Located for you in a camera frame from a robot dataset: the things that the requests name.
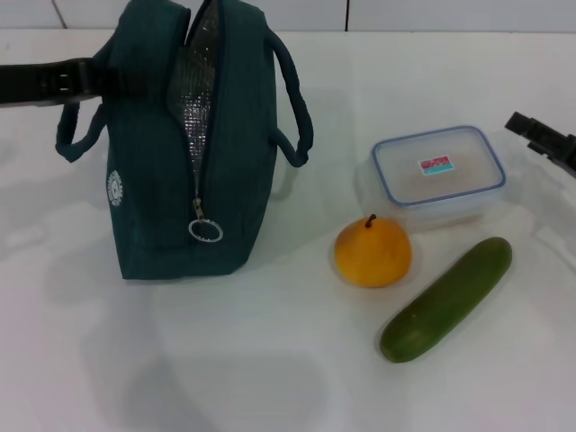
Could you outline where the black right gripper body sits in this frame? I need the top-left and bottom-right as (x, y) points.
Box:
(549, 132), (576, 175)

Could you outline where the orange yellow pear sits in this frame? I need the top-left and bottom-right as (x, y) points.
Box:
(333, 213), (413, 289)

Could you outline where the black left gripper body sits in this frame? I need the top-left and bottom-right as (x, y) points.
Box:
(0, 58), (96, 110)

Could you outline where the clear plastic box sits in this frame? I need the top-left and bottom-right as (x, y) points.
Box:
(371, 124), (508, 212)

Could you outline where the green cucumber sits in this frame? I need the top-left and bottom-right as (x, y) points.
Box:
(379, 237), (514, 365)

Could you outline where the dark teal insulated lunch bag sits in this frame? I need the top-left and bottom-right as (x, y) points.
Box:
(54, 0), (315, 281)

